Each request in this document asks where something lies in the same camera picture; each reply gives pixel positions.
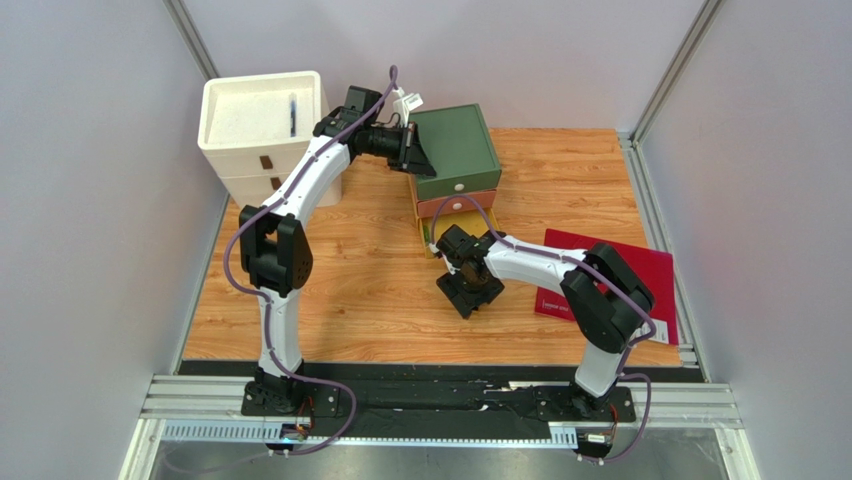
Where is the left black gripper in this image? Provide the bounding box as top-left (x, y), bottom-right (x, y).
top-left (367, 124), bottom-right (438, 181)

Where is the green three-drawer organizer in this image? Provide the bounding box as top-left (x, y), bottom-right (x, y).
top-left (409, 104), bottom-right (502, 219)

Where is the yellow bottom drawer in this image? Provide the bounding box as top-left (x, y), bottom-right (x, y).
top-left (416, 209), bottom-right (489, 259)

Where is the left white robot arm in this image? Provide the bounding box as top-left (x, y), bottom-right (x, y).
top-left (229, 85), bottom-right (436, 416)

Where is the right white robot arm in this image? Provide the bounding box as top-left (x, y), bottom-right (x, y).
top-left (429, 225), bottom-right (656, 416)

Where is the white three-drawer organizer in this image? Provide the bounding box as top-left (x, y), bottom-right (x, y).
top-left (197, 71), bottom-right (330, 207)

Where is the red folder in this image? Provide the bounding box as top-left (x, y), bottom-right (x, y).
top-left (544, 229), bottom-right (680, 345)

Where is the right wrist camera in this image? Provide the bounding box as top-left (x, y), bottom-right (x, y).
top-left (428, 243), bottom-right (458, 274)

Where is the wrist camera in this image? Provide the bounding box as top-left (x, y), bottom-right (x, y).
top-left (428, 243), bottom-right (458, 274)
top-left (392, 88), bottom-right (424, 126)

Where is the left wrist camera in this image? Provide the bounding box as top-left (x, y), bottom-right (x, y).
top-left (392, 88), bottom-right (424, 126)

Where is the black mounting base plate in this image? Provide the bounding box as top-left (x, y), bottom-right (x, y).
top-left (178, 359), bottom-right (707, 441)

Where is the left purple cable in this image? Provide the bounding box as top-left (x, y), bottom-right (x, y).
top-left (159, 64), bottom-right (402, 467)

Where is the aluminium frame rail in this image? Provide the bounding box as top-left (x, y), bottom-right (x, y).
top-left (121, 374), bottom-right (759, 479)

